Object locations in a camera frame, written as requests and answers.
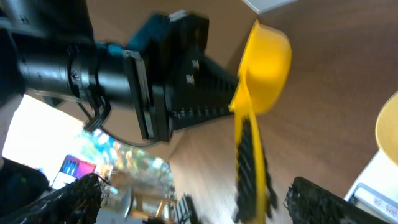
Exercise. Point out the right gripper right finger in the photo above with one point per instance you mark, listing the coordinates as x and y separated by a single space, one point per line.
308 203

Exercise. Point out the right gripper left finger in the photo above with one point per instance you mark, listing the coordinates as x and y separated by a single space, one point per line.
77 202

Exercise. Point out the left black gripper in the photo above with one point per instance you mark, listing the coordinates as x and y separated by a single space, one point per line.
174 88

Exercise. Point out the yellow measuring scoop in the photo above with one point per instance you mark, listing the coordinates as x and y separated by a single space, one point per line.
262 74

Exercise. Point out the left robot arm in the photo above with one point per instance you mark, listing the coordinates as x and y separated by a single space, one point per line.
49 47

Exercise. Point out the white digital kitchen scale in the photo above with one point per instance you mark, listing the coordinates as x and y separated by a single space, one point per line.
375 189

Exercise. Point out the yellow plastic bowl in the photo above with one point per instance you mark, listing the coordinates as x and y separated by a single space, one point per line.
386 129

